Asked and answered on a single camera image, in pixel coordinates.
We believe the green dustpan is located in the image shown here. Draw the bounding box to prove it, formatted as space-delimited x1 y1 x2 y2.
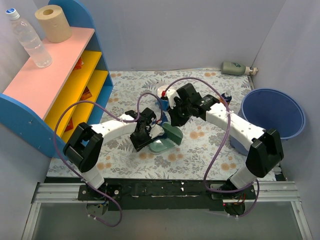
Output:
148 138 175 155

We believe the green hand brush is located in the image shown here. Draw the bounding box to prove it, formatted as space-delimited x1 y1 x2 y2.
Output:
162 122 184 146

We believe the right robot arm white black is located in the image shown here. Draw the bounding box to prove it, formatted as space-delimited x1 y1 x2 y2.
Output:
161 83 284 199

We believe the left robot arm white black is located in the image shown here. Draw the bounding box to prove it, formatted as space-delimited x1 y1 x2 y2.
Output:
63 107 165 200

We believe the white toilet roll blue wrap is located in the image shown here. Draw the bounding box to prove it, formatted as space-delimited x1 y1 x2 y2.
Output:
155 85 169 111

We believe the orange spray bottle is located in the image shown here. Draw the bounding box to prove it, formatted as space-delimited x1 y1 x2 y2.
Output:
220 90 232 105

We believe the grey lotion bottle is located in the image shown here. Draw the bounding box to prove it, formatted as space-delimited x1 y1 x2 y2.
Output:
221 61 258 76

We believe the orange item middle shelf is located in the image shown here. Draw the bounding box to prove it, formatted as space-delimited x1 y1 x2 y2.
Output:
80 86 92 101

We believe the orange item shelf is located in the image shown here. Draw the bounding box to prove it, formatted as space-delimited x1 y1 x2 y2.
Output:
73 57 84 71
64 118 74 132
80 86 92 101

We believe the orange item lower shelf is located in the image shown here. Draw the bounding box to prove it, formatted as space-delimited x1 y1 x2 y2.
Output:
64 118 74 132

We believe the blue plastic bucket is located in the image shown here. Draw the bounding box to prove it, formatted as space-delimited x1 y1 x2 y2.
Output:
237 88 306 141

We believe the orange item upper shelf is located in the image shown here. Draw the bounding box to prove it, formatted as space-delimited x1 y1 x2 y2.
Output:
73 57 84 71

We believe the blue pink yellow shelf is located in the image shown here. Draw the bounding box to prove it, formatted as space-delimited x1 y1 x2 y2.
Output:
0 0 113 158

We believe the clear plastic water bottle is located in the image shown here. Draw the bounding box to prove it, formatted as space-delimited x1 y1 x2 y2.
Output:
5 8 53 68

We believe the brown toilet paper roll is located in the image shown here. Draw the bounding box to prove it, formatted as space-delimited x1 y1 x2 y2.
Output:
34 4 72 43

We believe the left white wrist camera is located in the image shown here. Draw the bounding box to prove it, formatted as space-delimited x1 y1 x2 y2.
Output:
148 124 165 139

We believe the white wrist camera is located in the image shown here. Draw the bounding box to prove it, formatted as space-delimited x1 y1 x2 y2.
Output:
148 124 165 139
161 88 179 109

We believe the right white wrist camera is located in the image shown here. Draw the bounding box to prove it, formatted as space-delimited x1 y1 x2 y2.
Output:
161 88 179 109

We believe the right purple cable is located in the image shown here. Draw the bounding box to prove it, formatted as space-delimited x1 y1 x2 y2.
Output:
163 76 261 218

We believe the purple cable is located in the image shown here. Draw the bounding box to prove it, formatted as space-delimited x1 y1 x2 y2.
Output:
163 76 261 218
53 92 165 228

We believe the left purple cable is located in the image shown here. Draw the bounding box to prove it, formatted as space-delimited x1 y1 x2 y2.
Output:
53 92 165 228

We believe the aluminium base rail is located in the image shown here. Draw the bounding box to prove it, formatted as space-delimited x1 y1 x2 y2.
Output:
22 178 312 240

